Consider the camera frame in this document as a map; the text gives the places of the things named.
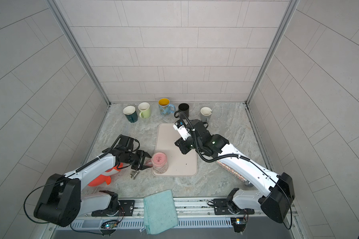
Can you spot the red shark toy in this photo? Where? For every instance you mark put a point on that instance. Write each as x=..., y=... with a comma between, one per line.
x=105, y=177

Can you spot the light green mug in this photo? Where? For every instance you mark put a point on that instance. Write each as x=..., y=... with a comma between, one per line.
x=145, y=110

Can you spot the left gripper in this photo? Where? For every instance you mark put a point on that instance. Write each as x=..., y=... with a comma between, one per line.
x=143, y=156

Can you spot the dark green mug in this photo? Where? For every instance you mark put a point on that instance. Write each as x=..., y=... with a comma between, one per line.
x=131, y=114

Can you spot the teal cloth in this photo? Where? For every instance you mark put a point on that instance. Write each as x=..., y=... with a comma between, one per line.
x=160, y=212

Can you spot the right circuit board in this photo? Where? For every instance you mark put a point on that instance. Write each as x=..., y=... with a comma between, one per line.
x=239, y=224

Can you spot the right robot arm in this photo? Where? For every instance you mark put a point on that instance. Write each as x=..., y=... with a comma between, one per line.
x=275, y=192

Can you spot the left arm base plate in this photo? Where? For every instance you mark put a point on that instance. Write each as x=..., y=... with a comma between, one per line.
x=125, y=206

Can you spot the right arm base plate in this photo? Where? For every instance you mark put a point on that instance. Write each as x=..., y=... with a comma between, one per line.
x=227, y=207

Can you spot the beige tray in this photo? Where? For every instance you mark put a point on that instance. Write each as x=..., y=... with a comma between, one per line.
x=179, y=165

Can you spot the black mug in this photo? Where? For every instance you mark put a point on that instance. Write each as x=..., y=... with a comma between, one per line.
x=183, y=107

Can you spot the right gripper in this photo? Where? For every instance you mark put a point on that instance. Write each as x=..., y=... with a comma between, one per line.
x=182, y=148

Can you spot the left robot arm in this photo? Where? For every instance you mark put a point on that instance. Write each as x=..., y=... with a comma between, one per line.
x=61, y=200

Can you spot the grey mug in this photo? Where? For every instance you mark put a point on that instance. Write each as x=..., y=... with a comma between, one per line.
x=205, y=114

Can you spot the pink mug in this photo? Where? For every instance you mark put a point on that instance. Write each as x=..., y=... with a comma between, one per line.
x=159, y=163

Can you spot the metal pipe fitting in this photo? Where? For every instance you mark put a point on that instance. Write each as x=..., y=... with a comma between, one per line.
x=134, y=174

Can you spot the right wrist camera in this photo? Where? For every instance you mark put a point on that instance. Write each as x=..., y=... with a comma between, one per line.
x=180, y=127

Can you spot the glitter tube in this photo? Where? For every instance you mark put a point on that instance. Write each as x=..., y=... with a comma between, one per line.
x=246, y=182

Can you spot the aluminium rail frame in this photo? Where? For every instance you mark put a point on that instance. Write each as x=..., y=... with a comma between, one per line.
x=197, y=220

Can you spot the blue butterfly mug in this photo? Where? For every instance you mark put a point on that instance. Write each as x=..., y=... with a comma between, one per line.
x=166, y=107

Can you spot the left circuit board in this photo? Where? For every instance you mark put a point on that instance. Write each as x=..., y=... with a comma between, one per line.
x=109, y=225

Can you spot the circuit board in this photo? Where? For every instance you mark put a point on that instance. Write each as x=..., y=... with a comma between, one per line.
x=239, y=224
x=109, y=225

